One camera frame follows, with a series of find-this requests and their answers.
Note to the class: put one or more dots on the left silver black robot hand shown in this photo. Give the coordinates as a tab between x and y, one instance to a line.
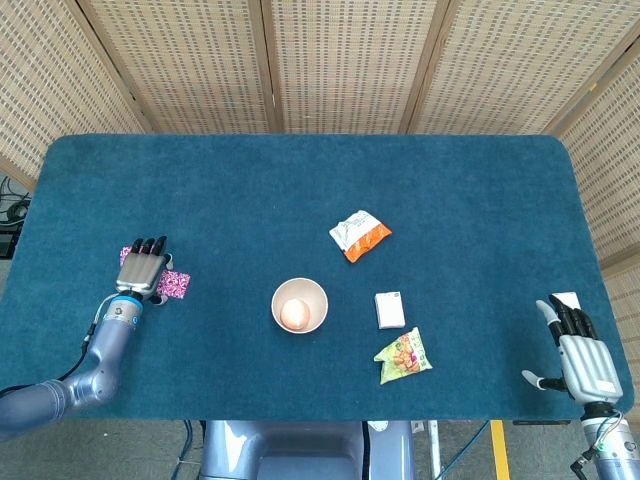
140	272

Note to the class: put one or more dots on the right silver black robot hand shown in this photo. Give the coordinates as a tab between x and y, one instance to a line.
587	360

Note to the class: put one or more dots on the pink patterned packet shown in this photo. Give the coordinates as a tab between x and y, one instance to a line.
125	256
177	285

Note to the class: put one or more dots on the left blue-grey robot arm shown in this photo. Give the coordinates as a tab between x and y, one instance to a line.
112	345

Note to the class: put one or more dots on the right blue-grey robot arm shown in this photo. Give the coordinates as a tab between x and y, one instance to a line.
620	450

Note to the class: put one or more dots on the beige round bowl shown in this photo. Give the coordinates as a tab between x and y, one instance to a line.
300	287

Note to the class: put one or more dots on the white paper sheet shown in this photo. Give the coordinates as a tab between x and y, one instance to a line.
570	298

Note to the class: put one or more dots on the black box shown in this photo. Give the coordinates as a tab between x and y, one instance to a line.
6	245

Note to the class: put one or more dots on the orange fruit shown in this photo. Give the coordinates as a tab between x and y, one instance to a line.
295	313

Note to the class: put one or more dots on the blue carpet table cover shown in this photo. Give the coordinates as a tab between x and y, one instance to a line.
300	190

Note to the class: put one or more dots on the green snack bag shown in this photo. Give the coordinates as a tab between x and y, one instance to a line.
402	357

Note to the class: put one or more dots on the white tissue pack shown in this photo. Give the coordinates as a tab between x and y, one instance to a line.
390	310

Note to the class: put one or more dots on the orange and white snack bag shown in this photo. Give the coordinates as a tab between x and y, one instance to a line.
365	242

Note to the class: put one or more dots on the blue-grey robot torso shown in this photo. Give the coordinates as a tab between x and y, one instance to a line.
300	450

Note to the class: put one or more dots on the woven bamboo folding screen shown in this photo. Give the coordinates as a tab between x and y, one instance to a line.
345	60

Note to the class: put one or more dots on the white metal post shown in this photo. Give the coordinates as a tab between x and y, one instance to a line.
434	445

